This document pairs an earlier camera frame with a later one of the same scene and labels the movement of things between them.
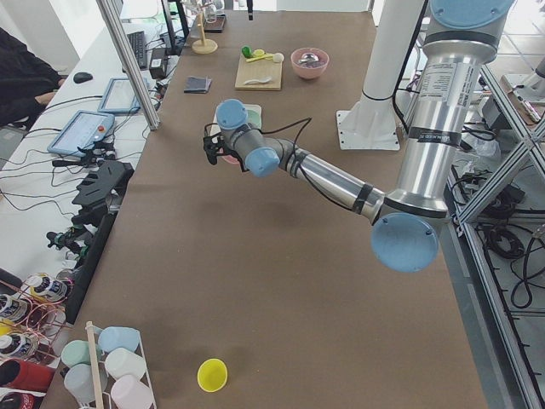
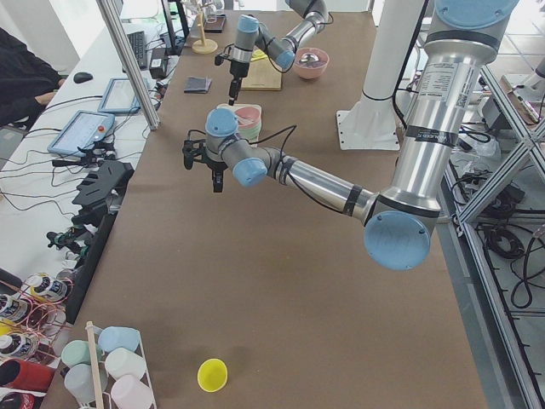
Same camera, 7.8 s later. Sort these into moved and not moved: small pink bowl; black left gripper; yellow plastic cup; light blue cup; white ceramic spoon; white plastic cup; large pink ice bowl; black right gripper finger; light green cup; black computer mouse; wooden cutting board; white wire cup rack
Moved: small pink bowl; black right gripper finger; black left gripper; white ceramic spoon
Not moved: light green cup; yellow plastic cup; white plastic cup; large pink ice bowl; white wire cup rack; wooden cutting board; light blue cup; black computer mouse
